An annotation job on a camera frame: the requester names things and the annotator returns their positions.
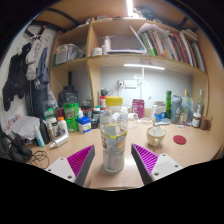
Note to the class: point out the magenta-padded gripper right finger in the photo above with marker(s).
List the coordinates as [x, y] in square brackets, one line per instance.
[160, 165]

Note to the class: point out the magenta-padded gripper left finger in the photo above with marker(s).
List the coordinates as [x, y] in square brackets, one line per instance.
[66, 166]

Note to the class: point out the clear yellow-capped drink bottle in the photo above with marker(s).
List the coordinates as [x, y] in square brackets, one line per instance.
[114, 146]

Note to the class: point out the white spray bottle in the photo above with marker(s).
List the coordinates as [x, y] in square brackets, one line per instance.
[59, 141]

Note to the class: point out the cream ceramic mug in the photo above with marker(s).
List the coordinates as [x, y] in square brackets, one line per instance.
[156, 138]

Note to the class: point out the flat round red coaster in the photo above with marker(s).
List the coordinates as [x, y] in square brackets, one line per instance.
[179, 139]

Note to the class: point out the orange-capped white bottle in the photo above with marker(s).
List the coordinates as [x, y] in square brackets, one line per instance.
[62, 126]

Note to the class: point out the thin metal spoon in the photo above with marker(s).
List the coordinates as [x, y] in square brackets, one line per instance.
[154, 125]

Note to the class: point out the white tube with blue end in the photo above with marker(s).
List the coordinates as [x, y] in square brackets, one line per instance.
[39, 136]

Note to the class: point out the blue-lidded white box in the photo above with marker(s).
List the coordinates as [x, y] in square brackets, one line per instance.
[84, 125]

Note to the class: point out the blue and white carton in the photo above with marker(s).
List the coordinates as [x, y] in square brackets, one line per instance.
[159, 111]

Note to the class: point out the large green jar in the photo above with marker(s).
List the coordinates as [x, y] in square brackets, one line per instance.
[70, 111]

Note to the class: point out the white-lidded brown jar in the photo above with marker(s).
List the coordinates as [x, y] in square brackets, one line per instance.
[196, 120]

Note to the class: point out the grey paper sheet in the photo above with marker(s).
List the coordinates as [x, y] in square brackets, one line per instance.
[25, 126]

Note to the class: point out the brown mug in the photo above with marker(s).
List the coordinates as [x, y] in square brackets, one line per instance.
[204, 124]

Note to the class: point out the magenta foil pouch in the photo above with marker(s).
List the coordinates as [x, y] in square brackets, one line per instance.
[138, 108]

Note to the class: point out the tall green can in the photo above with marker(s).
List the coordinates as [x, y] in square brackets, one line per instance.
[168, 103]

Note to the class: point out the black bag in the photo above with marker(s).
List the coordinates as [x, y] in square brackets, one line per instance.
[67, 96]

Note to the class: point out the clear glass bottle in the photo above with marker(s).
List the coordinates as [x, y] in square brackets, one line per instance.
[200, 105]

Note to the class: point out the red and white canister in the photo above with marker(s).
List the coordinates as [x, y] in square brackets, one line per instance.
[102, 101]

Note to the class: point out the blue hanging jeans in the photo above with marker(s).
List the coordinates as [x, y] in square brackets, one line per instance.
[41, 76]

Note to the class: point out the under-shelf light strip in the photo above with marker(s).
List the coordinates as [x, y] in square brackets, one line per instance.
[143, 66]

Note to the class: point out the black hanging jacket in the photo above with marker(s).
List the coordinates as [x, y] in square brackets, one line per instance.
[15, 80]

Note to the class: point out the grey hanging garment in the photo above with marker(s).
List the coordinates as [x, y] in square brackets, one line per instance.
[33, 60]

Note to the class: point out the ceiling light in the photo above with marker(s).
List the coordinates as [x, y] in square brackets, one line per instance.
[129, 7]

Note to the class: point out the white wall power strip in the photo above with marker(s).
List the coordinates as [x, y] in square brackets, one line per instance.
[128, 84]

